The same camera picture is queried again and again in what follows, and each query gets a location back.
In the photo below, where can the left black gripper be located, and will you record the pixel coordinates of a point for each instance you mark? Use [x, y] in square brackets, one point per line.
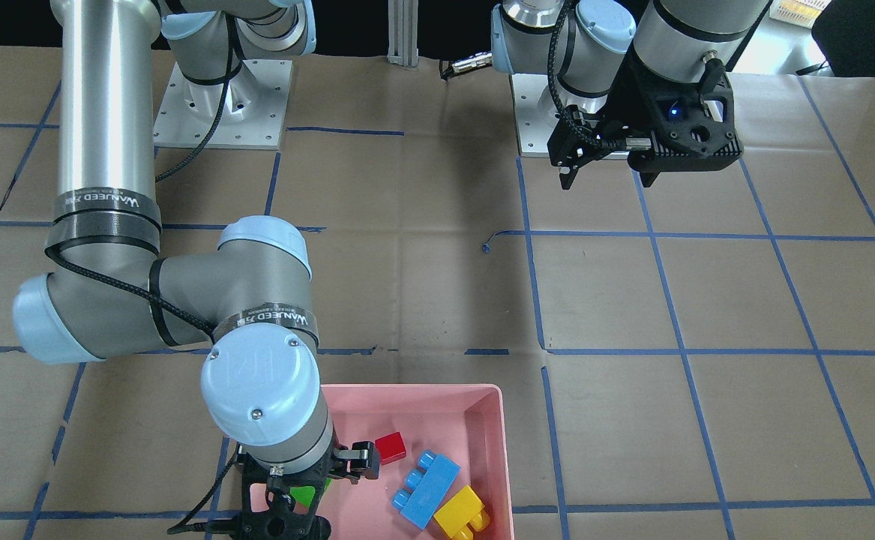
[627, 107]

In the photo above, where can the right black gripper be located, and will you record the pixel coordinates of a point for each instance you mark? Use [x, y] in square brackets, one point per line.
[359, 459]

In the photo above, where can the red toy block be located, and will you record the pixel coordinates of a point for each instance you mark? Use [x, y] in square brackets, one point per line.
[391, 448]

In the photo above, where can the green toy block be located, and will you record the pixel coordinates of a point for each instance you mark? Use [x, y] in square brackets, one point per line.
[303, 497]

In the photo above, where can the blue toy block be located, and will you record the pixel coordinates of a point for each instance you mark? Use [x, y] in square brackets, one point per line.
[425, 487]

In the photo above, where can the yellow toy block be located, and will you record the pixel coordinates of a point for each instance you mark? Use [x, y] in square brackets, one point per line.
[463, 515]

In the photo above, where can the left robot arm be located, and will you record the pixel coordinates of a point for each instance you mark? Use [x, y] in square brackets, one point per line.
[580, 45]

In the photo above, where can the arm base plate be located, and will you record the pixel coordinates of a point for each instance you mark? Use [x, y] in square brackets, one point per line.
[252, 117]
[534, 113]

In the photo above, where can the aluminium frame post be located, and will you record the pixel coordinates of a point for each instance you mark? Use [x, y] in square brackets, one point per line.
[402, 50]

